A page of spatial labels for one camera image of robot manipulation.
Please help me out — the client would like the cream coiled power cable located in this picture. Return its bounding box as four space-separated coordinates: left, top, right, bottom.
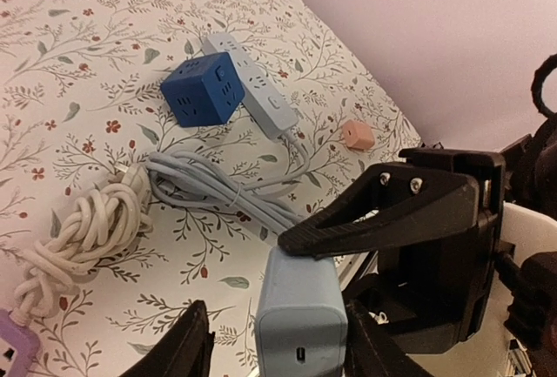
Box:
12 163 154 324

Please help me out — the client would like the pink small charger plug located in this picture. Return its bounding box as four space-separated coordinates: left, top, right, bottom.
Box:
342 119 375 151

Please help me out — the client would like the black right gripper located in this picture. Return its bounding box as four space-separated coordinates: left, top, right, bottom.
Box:
277 122 557 346

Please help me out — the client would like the light blue coiled cable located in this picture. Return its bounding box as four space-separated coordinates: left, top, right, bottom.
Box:
145 128 312 239

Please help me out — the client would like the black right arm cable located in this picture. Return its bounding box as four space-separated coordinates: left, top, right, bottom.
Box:
530 52 557 118

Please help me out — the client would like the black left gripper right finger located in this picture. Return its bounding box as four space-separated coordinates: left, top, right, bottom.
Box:
346 300 432 377

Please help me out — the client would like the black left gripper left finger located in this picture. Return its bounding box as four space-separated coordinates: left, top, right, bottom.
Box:
122 300 214 377

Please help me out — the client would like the light blue power strip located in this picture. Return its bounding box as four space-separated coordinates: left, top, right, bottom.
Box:
202 32 299 140

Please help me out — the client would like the light blue charger plug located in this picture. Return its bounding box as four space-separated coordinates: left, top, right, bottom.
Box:
254 246 348 377

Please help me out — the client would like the purple power strip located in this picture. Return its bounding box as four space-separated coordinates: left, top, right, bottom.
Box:
1 309 40 377

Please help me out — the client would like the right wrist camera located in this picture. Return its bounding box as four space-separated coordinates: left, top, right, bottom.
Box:
404 202 557 377

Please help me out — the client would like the dark blue cube socket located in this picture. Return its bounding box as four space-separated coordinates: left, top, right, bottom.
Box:
160 52 245 128

